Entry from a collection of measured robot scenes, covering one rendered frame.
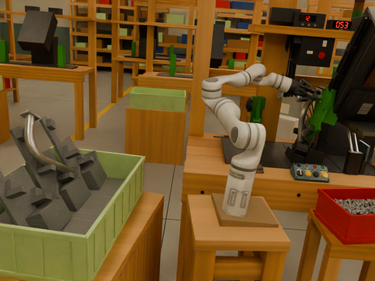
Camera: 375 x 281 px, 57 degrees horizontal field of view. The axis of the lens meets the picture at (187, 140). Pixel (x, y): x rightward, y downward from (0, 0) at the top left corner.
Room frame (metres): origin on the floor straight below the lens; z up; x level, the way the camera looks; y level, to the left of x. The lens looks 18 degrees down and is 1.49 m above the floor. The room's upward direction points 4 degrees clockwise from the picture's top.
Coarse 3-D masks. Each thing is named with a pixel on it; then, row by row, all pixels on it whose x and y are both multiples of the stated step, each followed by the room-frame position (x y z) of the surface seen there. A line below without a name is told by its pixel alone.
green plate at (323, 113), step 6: (324, 90) 1.70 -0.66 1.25; (336, 90) 1.59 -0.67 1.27; (324, 96) 1.67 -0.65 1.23; (330, 96) 1.60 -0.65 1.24; (324, 102) 1.64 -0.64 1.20; (330, 102) 1.59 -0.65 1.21; (318, 108) 1.67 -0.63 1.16; (324, 108) 1.60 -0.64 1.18; (330, 108) 1.60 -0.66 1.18; (312, 114) 1.70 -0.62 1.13; (318, 114) 1.64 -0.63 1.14; (324, 114) 1.59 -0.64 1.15; (330, 114) 1.60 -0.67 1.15; (336, 114) 1.60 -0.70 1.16; (312, 120) 1.67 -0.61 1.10; (318, 120) 1.61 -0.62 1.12; (324, 120) 1.60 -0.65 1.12; (330, 120) 1.60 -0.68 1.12; (336, 120) 1.60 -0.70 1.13
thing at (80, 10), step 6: (78, 0) 11.65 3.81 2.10; (84, 0) 11.65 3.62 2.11; (96, 0) 11.65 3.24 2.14; (228, 0) 11.63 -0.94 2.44; (78, 6) 11.65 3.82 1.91; (84, 6) 11.65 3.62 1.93; (78, 12) 11.65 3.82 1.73; (84, 12) 11.65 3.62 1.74; (96, 12) 11.65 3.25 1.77; (102, 12) 11.65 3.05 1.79; (108, 12) 11.65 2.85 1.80; (120, 12) 11.65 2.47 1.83; (108, 18) 11.65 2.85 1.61; (228, 18) 11.63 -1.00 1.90; (234, 18) 11.63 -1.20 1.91; (240, 18) 11.63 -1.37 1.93; (246, 18) 11.63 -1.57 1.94; (234, 24) 11.63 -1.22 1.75
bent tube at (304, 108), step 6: (318, 90) 1.71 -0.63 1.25; (318, 96) 1.69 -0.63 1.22; (306, 102) 1.76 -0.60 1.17; (312, 102) 1.75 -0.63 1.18; (306, 108) 1.76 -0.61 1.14; (300, 114) 1.76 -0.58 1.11; (300, 120) 1.73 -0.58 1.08; (300, 126) 1.70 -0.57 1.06; (300, 132) 1.67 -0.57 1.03; (300, 138) 1.64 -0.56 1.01
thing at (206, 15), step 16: (208, 0) 1.97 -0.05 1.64; (272, 0) 1.97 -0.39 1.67; (288, 0) 1.97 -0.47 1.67; (208, 16) 1.97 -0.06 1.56; (208, 32) 1.97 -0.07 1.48; (208, 48) 1.97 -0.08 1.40; (272, 48) 1.97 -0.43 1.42; (208, 64) 1.97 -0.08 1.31; (272, 64) 1.97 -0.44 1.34; (192, 96) 1.97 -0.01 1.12; (272, 96) 1.97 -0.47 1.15; (192, 112) 1.97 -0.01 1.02; (272, 112) 1.97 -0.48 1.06; (192, 128) 1.97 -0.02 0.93; (272, 128) 1.97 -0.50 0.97
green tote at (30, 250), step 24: (120, 168) 1.36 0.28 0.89; (120, 192) 1.02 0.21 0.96; (120, 216) 1.04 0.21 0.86; (0, 240) 0.78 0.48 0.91; (24, 240) 0.77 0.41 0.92; (48, 240) 0.77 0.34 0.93; (72, 240) 0.76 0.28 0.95; (96, 240) 0.82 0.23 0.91; (0, 264) 0.78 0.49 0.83; (24, 264) 0.77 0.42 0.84; (48, 264) 0.77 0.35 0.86; (72, 264) 0.76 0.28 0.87; (96, 264) 0.82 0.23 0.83
